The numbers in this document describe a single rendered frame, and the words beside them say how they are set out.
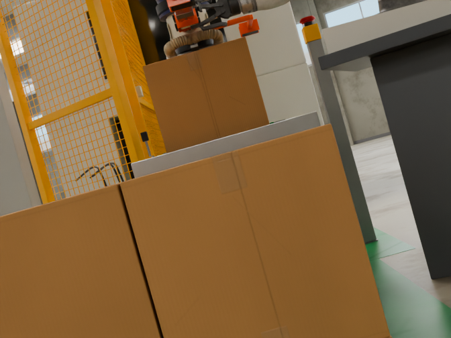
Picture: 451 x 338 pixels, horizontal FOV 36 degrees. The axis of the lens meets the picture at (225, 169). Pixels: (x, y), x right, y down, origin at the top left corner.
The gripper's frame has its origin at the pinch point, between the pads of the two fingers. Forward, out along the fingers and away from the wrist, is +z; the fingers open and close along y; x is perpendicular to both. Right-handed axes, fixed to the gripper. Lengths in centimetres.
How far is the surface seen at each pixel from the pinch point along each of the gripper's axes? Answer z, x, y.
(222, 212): 3, -136, 63
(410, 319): -34, -82, 108
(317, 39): -52, 45, 15
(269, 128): -17, -11, 48
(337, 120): -51, 45, 52
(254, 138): -11, -11, 50
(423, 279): -48, -45, 108
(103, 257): 26, -137, 65
